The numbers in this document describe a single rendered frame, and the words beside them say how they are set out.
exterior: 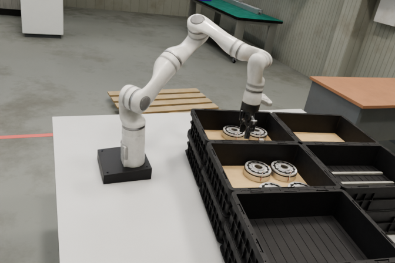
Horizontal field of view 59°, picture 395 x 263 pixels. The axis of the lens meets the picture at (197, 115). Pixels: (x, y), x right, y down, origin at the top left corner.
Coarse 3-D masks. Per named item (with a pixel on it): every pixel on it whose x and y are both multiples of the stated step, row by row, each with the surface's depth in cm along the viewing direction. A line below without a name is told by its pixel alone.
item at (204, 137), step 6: (192, 114) 153; (270, 114) 164; (198, 120) 147; (276, 120) 159; (198, 126) 143; (282, 126) 154; (204, 132) 138; (288, 132) 150; (204, 138) 134; (294, 138) 145
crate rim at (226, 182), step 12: (228, 144) 132; (240, 144) 134; (252, 144) 135; (264, 144) 136; (276, 144) 138; (288, 144) 139; (300, 144) 140; (216, 156) 122; (312, 156) 133; (216, 168) 118; (228, 180) 110; (228, 192) 107
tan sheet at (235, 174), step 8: (224, 168) 134; (232, 168) 135; (240, 168) 136; (232, 176) 130; (240, 176) 131; (296, 176) 137; (232, 184) 126; (240, 184) 126; (248, 184) 127; (256, 184) 128; (280, 184) 130; (288, 184) 131
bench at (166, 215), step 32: (64, 128) 171; (96, 128) 175; (160, 128) 185; (64, 160) 146; (96, 160) 150; (160, 160) 157; (64, 192) 128; (96, 192) 131; (128, 192) 134; (160, 192) 136; (192, 192) 139; (64, 224) 114; (96, 224) 116; (128, 224) 118; (160, 224) 120; (192, 224) 123; (64, 256) 103; (96, 256) 104; (128, 256) 106; (160, 256) 108; (192, 256) 110
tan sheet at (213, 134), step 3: (207, 132) 160; (210, 132) 161; (213, 132) 161; (216, 132) 162; (219, 132) 162; (207, 135) 158; (210, 135) 158; (213, 135) 158; (216, 135) 159; (219, 135) 159; (210, 138) 155; (213, 138) 156; (216, 138) 156; (219, 138) 157; (222, 138) 157; (267, 138) 164
